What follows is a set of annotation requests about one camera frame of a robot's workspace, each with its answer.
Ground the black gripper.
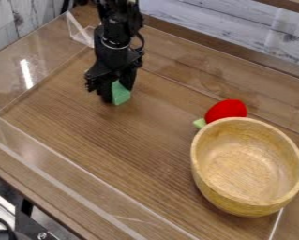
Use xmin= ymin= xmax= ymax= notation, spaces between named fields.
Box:
xmin=84 ymin=50 xmax=144 ymax=103

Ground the green rectangular block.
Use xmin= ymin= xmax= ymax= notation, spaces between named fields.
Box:
xmin=110 ymin=81 xmax=130 ymax=106

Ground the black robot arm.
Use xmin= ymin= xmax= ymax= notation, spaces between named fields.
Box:
xmin=84 ymin=0 xmax=145 ymax=106

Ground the wooden bowl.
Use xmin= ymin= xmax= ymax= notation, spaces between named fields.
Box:
xmin=189 ymin=117 xmax=299 ymax=218

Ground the red plush strawberry toy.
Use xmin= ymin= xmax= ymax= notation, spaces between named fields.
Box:
xmin=192 ymin=99 xmax=248 ymax=129

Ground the clear acrylic corner bracket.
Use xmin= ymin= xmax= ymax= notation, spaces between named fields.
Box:
xmin=65 ymin=12 xmax=94 ymax=48

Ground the clear acrylic tray wall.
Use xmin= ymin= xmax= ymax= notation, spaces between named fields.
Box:
xmin=0 ymin=117 xmax=199 ymax=240

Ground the black table leg bracket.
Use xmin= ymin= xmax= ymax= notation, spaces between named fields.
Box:
xmin=14 ymin=198 xmax=60 ymax=240

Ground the black cable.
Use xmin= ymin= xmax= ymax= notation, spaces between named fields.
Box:
xmin=0 ymin=216 xmax=18 ymax=240

